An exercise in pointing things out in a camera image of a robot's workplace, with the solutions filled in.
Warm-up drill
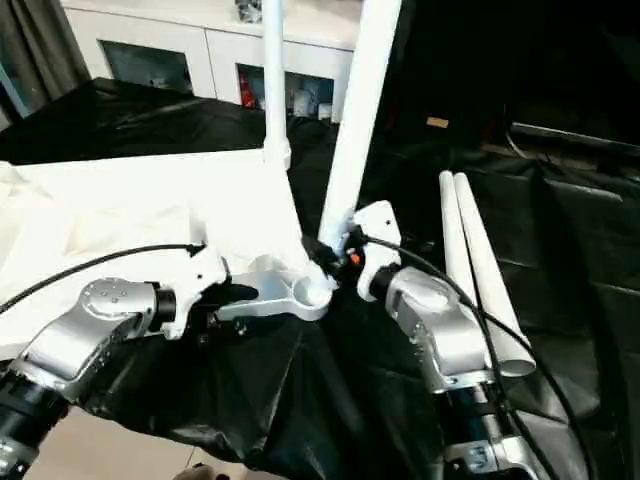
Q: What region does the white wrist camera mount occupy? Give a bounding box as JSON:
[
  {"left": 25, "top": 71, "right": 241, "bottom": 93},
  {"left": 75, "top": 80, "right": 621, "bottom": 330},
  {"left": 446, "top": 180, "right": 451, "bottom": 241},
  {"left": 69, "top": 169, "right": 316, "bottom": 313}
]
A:
[
  {"left": 168, "top": 243, "right": 232, "bottom": 342},
  {"left": 348, "top": 199, "right": 404, "bottom": 297}
]

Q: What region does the black long bar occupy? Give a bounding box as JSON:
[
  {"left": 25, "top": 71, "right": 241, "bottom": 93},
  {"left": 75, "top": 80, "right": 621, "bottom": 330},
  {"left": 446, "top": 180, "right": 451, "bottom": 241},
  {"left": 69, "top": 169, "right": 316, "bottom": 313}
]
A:
[{"left": 508, "top": 122, "right": 640, "bottom": 154}]

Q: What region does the white plastic table leg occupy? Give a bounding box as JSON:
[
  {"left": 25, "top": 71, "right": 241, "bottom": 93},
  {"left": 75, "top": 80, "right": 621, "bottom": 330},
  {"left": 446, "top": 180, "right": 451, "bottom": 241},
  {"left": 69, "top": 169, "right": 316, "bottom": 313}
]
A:
[
  {"left": 438, "top": 169, "right": 482, "bottom": 302},
  {"left": 314, "top": 0, "right": 402, "bottom": 284},
  {"left": 261, "top": 0, "right": 292, "bottom": 172},
  {"left": 452, "top": 172, "right": 538, "bottom": 380}
]

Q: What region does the grey curtain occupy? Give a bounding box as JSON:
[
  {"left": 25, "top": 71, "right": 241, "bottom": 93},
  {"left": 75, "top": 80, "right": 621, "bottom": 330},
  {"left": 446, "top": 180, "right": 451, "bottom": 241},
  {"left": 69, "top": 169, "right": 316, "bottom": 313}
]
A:
[{"left": 0, "top": 0, "right": 92, "bottom": 122}]

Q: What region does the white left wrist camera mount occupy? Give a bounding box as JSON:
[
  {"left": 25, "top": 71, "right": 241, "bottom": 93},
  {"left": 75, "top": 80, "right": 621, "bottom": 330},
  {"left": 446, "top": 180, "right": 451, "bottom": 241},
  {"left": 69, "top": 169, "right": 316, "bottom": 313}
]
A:
[{"left": 168, "top": 243, "right": 232, "bottom": 342}]

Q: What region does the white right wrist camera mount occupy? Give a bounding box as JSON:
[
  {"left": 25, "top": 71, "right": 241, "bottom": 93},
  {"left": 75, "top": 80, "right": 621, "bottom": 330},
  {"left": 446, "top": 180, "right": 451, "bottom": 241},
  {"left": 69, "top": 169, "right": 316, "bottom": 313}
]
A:
[{"left": 348, "top": 199, "right": 404, "bottom": 297}]

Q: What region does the dark crumpled bag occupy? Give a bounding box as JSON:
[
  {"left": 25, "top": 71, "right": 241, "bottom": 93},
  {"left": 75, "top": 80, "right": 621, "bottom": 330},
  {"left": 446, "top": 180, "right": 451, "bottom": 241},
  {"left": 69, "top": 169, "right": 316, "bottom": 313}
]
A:
[{"left": 234, "top": 0, "right": 265, "bottom": 24}]

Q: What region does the black case with yellow label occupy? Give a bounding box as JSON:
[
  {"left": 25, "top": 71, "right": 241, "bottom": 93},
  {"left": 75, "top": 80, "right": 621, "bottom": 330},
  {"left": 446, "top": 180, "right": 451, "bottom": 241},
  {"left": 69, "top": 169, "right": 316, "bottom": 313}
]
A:
[{"left": 397, "top": 0, "right": 507, "bottom": 147}]

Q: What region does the white plastic table top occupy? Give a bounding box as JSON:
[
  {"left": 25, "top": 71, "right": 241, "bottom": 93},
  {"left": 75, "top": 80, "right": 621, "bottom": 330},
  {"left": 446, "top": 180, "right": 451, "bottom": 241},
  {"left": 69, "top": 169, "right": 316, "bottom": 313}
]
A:
[{"left": 0, "top": 146, "right": 335, "bottom": 362}]

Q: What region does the white cabinet with glass doors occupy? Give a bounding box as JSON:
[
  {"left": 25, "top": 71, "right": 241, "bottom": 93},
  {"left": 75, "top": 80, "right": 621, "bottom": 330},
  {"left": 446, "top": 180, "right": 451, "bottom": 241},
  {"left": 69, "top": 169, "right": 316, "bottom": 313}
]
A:
[{"left": 64, "top": 0, "right": 362, "bottom": 125}]

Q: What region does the black plastic mat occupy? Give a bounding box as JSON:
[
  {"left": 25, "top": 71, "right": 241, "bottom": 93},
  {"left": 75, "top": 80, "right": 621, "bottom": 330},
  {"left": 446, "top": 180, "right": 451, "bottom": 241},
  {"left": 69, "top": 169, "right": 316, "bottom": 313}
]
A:
[{"left": 0, "top": 77, "right": 640, "bottom": 480}]

